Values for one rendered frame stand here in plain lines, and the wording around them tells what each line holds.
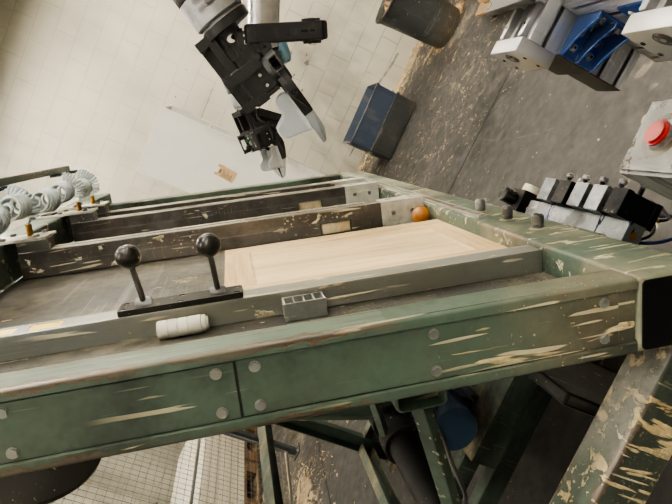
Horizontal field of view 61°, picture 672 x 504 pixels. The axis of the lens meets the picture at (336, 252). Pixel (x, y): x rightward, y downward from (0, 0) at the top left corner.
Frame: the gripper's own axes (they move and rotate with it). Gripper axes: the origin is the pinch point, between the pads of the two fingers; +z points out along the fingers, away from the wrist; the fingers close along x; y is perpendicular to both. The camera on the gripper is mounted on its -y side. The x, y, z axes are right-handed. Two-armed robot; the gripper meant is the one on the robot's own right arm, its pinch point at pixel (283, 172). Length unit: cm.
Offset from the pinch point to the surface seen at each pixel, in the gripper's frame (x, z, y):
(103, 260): -27, 2, 45
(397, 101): -200, 23, -345
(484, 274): 67, 23, 26
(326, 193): -26.1, 18.1, -38.5
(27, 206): -32, -18, 53
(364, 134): -226, 39, -313
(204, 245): 45, -3, 61
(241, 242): -6.1, 12.1, 18.4
